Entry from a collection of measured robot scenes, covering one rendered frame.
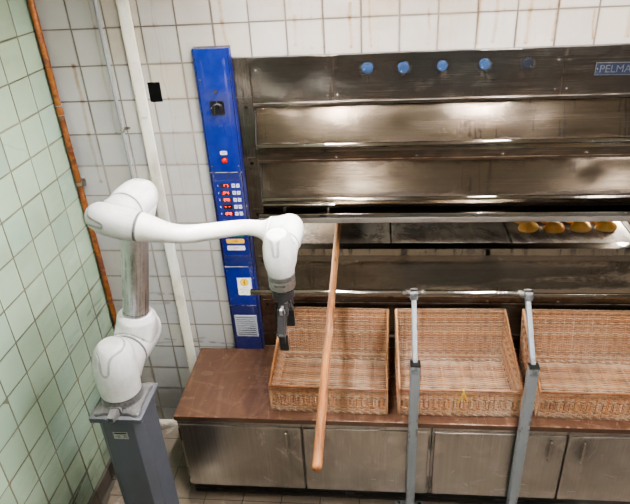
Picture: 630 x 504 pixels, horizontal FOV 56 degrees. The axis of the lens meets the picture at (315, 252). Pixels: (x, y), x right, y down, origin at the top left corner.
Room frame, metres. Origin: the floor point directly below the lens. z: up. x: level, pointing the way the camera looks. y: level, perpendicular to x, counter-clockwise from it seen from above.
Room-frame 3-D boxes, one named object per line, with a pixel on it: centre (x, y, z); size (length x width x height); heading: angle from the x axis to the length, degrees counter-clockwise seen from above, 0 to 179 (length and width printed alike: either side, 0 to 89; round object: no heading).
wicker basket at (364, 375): (2.29, -0.05, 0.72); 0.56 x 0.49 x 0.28; 82
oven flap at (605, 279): (2.49, -0.66, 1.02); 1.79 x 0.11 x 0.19; 83
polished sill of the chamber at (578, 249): (2.51, -0.66, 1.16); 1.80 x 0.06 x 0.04; 83
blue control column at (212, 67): (3.54, 0.27, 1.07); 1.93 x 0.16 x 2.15; 173
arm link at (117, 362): (1.77, 0.77, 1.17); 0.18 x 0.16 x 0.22; 170
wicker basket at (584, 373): (2.15, -1.25, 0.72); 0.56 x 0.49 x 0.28; 82
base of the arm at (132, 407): (1.74, 0.78, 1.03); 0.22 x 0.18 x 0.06; 173
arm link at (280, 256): (1.69, 0.11, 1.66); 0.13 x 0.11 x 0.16; 170
